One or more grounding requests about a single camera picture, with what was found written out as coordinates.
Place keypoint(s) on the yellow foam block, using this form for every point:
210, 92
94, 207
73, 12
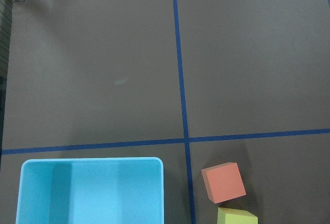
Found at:
234, 216

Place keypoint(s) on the orange foam block left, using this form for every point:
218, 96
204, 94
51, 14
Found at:
223, 182

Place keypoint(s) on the light blue plastic bin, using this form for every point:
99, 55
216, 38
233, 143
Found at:
91, 190

